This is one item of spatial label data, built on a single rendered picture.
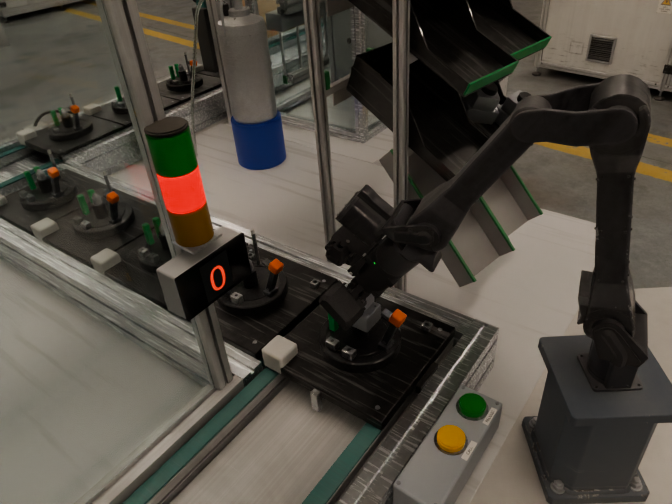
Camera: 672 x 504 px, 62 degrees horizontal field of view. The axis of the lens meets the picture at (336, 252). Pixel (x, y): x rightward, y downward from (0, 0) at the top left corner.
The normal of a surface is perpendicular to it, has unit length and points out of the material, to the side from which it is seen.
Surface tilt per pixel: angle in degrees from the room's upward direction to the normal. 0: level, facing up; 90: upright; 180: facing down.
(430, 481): 0
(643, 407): 0
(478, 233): 45
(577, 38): 90
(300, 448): 0
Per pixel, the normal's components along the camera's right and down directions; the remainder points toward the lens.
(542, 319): -0.07, -0.81
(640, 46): -0.70, 0.45
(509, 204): 0.44, -0.30
